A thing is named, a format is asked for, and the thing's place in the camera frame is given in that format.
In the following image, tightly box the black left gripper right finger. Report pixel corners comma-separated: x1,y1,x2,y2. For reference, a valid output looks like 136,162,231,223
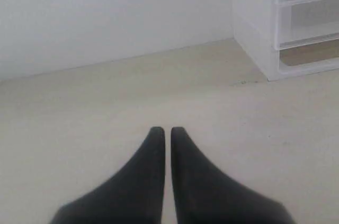
171,127,294,223

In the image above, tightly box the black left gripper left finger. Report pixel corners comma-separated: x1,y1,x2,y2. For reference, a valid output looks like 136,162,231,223
51,127,166,223

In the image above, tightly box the white plastic drawer cabinet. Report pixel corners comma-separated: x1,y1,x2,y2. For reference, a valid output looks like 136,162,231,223
232,0,338,81

